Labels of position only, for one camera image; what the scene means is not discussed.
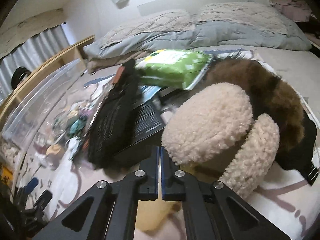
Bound pale yellow object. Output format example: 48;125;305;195
135;162;193;232

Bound grey duvet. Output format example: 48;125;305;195
84;12;313;60

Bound pink clothes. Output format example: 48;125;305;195
271;0;313;22

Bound blue printed leaflet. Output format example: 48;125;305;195
139;85;162;103

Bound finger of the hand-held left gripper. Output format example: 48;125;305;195
32;190;53;210
24;177;39;193

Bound grey curtain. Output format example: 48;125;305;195
0;25;70;100

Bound beige textured pillow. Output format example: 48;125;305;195
194;1;288;35
99;9;195;52

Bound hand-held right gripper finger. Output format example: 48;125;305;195
160;146;292;240
32;146;160;240

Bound black visor cap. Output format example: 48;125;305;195
11;66;33;89

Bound black stitched glove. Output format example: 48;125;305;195
86;59;143;169

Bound beige fleece hat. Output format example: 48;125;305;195
161;83;280;200

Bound green wet wipes pack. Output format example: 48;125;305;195
134;49;213;90

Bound brown leather wallet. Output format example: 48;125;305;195
111;65;125;85

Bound grey headboard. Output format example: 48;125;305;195
137;0;255;15

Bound brown fur hat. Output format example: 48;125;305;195
204;55;305;145

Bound black flat case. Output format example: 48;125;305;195
112;100;167;168

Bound yellow printed bag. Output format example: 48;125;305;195
0;162;13;188

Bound teal face mask pack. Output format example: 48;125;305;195
69;119;87;135

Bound white doll in case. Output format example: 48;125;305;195
1;144;22;160

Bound beige printed valance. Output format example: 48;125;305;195
0;7;64;58

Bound wooden shelf unit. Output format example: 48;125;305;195
0;35;95;180

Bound clear plastic storage bin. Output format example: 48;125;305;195
1;59;87;150

